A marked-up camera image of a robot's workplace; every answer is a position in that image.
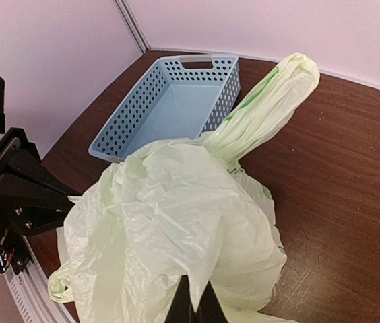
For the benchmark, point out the left aluminium frame post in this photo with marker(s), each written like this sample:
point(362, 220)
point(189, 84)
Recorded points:
point(133, 26)

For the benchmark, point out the left circuit board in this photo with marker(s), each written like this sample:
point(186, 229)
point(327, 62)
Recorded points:
point(10, 260)

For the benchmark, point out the light green plastic bag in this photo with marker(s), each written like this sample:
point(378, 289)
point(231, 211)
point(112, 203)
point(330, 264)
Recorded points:
point(184, 207)

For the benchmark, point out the light blue perforated basket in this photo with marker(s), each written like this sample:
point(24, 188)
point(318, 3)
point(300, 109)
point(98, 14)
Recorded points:
point(177, 97)

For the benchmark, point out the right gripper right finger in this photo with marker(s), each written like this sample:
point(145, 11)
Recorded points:
point(209, 310)

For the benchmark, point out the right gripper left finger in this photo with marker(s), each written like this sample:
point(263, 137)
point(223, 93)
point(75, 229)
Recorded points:
point(181, 310)

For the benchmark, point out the front aluminium rail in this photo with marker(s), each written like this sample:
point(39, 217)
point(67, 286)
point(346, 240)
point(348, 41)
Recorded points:
point(30, 294)

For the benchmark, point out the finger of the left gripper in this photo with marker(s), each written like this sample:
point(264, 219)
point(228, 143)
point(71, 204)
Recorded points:
point(25, 178)
point(30, 218)

